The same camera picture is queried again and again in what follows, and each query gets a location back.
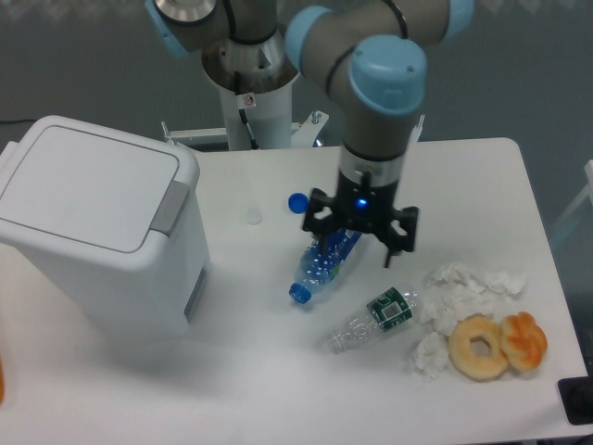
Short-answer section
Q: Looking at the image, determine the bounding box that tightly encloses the blue bottle cap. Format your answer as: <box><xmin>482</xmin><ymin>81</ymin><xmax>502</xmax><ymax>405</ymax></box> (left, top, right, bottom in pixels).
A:
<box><xmin>287</xmin><ymin>192</ymin><xmax>309</xmax><ymax>214</ymax></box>

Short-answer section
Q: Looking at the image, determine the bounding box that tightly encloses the blue label plastic bottle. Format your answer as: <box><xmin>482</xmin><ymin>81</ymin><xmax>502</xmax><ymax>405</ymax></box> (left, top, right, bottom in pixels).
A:
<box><xmin>288</xmin><ymin>229</ymin><xmax>362</xmax><ymax>304</ymax></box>

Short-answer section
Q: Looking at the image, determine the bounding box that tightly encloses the small crumpled white tissue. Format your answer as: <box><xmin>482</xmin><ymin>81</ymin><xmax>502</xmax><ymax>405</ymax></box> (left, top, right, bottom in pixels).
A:
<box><xmin>413</xmin><ymin>332</ymin><xmax>449</xmax><ymax>380</ymax></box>

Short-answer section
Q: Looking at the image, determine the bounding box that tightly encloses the ring doughnut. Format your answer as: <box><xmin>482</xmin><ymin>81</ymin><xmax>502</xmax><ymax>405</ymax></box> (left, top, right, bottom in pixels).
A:
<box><xmin>448</xmin><ymin>316</ymin><xmax>509</xmax><ymax>381</ymax></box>

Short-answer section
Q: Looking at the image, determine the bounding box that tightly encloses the green label clear bottle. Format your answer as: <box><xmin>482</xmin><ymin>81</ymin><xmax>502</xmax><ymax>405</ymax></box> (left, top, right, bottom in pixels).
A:
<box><xmin>327</xmin><ymin>286</ymin><xmax>422</xmax><ymax>353</ymax></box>

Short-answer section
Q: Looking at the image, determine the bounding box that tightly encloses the large crumpled white tissue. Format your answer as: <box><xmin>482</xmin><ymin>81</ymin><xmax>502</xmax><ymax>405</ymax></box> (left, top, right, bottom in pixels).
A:
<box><xmin>420</xmin><ymin>261</ymin><xmax>528</xmax><ymax>337</ymax></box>

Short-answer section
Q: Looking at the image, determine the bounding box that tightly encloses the black device at edge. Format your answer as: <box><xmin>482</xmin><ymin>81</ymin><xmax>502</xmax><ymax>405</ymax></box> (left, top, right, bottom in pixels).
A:
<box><xmin>558</xmin><ymin>376</ymin><xmax>592</xmax><ymax>426</ymax></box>

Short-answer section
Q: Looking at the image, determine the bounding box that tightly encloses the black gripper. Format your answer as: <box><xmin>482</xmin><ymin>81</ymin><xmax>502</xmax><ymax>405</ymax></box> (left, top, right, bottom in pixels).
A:
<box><xmin>302</xmin><ymin>172</ymin><xmax>420</xmax><ymax>269</ymax></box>

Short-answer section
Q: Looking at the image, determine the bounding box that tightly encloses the white bottle cap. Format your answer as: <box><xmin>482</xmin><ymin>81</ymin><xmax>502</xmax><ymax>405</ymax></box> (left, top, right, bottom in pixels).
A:
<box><xmin>245</xmin><ymin>208</ymin><xmax>263</xmax><ymax>225</ymax></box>

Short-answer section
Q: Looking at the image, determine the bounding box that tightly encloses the white push-lid trash can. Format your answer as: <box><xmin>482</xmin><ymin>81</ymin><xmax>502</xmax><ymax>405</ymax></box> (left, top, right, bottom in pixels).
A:
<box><xmin>1</xmin><ymin>116</ymin><xmax>210</xmax><ymax>343</ymax></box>

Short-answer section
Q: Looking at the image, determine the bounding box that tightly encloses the orange twisted bread roll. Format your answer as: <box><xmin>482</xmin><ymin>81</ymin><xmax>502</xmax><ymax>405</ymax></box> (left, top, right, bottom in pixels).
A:
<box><xmin>499</xmin><ymin>311</ymin><xmax>548</xmax><ymax>372</ymax></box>

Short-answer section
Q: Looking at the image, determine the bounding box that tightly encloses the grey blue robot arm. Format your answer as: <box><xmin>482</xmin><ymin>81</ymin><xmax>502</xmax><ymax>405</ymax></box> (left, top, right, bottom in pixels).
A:
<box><xmin>145</xmin><ymin>1</ymin><xmax>474</xmax><ymax>256</ymax></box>

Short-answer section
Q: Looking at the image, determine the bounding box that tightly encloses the white metal frame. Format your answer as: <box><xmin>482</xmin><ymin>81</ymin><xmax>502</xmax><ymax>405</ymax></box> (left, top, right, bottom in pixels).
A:
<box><xmin>160</xmin><ymin>109</ymin><xmax>427</xmax><ymax>150</ymax></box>

